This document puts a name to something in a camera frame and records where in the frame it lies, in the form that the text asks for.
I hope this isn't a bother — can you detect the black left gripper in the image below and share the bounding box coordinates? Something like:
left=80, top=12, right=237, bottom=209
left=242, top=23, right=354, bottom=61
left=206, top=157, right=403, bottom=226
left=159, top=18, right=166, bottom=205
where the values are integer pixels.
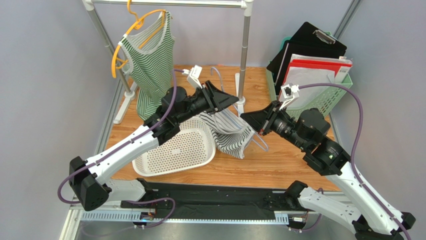
left=175, top=80, right=240, bottom=125

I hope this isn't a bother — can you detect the black white striped tank top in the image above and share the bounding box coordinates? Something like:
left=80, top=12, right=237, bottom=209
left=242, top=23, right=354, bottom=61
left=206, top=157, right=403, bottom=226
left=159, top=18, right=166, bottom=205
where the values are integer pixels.
left=198, top=108, right=256, bottom=160

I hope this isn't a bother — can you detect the light blue wire hanger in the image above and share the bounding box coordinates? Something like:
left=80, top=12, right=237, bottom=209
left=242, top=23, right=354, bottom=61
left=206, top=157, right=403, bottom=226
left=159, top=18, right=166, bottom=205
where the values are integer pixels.
left=210, top=66, right=270, bottom=153

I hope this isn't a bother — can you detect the green white striped tank top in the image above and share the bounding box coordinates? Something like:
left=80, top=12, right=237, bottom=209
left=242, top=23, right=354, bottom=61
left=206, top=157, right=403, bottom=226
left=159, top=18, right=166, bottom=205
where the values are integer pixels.
left=122, top=11, right=175, bottom=120

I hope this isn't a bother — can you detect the yellow plastic hanger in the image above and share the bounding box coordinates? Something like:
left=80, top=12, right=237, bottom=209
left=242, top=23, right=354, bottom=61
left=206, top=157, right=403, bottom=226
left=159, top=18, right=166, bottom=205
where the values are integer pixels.
left=111, top=0, right=169, bottom=78

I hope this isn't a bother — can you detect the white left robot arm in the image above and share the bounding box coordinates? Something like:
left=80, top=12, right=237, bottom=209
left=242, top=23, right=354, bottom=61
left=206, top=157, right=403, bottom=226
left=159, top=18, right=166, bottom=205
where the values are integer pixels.
left=65, top=80, right=237, bottom=211

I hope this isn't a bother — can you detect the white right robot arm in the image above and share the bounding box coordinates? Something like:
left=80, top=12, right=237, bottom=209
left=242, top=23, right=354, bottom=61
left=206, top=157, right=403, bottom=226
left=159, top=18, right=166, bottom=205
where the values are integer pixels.
left=241, top=85, right=416, bottom=240

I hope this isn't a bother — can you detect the white perforated laundry basket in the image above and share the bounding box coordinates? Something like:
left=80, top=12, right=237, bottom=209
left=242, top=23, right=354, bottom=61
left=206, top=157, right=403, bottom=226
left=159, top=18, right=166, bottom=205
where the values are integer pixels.
left=132, top=117, right=216, bottom=177

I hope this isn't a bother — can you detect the red white folder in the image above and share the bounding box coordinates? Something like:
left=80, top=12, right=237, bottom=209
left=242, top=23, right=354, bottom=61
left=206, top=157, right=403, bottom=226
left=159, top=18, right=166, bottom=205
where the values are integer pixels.
left=282, top=54, right=353, bottom=109

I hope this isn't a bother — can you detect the white metal clothes rack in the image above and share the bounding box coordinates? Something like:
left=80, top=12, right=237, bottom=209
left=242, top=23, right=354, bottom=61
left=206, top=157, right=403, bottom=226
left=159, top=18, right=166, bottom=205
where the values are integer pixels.
left=82, top=0, right=253, bottom=125

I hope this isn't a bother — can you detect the green file organizer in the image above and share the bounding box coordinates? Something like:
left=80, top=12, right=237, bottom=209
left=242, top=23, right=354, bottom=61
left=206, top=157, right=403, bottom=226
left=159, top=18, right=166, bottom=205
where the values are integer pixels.
left=267, top=55, right=353, bottom=118

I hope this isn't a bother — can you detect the black clipboard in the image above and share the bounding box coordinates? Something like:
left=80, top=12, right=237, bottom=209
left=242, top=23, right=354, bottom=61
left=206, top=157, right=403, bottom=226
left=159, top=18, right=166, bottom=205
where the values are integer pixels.
left=266, top=21, right=347, bottom=78

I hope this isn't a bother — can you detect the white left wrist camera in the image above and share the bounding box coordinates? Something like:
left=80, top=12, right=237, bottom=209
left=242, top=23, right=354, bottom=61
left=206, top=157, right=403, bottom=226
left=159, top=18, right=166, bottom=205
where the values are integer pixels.
left=182, top=65, right=203, bottom=89

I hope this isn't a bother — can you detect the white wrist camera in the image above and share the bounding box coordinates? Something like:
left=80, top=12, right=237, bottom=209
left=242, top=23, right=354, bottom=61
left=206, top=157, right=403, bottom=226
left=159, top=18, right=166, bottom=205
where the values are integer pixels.
left=278, top=83, right=300, bottom=110
left=182, top=65, right=203, bottom=89

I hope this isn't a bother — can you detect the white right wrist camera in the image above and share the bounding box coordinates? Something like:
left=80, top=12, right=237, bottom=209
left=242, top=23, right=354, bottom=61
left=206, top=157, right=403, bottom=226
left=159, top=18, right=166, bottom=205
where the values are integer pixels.
left=278, top=83, right=300, bottom=110

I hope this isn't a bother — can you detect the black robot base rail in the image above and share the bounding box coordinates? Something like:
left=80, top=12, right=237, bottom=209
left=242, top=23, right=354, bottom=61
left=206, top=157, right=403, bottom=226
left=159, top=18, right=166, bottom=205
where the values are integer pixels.
left=120, top=178, right=306, bottom=220

